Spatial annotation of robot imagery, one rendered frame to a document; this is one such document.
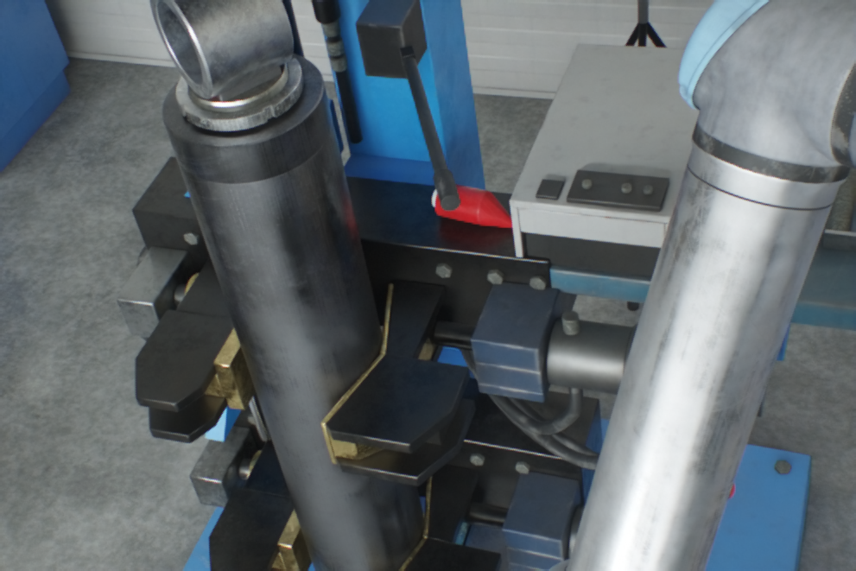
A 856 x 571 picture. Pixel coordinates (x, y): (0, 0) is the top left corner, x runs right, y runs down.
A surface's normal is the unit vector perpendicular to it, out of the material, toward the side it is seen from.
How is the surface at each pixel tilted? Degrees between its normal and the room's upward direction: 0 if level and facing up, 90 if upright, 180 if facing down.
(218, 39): 70
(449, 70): 90
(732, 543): 0
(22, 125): 90
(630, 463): 63
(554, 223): 90
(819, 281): 0
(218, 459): 0
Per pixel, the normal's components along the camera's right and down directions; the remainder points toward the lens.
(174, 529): -0.15, -0.73
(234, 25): 0.43, 0.15
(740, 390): 0.36, 0.45
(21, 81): 0.94, 0.12
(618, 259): -0.33, 0.68
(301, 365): 0.03, 0.68
